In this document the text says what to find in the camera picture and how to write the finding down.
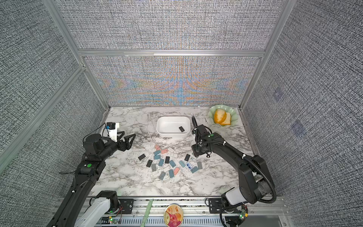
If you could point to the white storage box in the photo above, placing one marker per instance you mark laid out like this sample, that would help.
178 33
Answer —
168 126

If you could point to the teal eraser right centre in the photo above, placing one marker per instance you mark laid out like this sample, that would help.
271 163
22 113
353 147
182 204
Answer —
183 165

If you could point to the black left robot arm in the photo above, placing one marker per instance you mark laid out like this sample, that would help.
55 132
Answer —
97 150

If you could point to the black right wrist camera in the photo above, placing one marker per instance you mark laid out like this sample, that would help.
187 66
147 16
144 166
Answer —
200 131

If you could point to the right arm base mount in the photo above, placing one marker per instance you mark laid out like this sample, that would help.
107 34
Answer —
215 205

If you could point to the teal eraser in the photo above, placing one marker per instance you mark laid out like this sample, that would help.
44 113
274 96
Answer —
194 169
161 162
171 173
171 162
183 165
157 155

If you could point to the teal eraser bottom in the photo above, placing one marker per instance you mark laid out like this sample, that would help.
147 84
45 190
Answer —
171 173

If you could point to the round colourful tin lid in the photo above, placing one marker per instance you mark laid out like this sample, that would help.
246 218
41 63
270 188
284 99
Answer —
173 215

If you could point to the teal eraser centre left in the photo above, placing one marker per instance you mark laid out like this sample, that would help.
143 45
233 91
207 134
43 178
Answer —
161 162

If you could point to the bread pieces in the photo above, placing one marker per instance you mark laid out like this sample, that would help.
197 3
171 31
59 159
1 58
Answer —
222 117

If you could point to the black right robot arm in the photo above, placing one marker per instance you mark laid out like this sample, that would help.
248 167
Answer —
255 183

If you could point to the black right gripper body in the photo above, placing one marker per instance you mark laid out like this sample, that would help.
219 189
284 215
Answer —
198 149

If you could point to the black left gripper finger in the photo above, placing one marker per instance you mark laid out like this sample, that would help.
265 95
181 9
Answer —
128 140
120 134

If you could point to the teal eraser upper left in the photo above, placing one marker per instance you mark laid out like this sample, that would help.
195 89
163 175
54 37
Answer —
157 155

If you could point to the green strip on rail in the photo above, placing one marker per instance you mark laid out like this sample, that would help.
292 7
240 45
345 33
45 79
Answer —
147 212

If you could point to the teal eraser far right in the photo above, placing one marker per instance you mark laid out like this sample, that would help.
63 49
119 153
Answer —
194 169

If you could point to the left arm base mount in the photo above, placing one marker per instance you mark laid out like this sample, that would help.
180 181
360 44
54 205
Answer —
126 205

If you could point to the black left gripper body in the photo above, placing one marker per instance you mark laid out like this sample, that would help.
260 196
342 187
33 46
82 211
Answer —
120 146

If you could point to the green scalloped plate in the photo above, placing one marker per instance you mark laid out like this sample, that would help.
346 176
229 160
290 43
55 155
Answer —
233 112

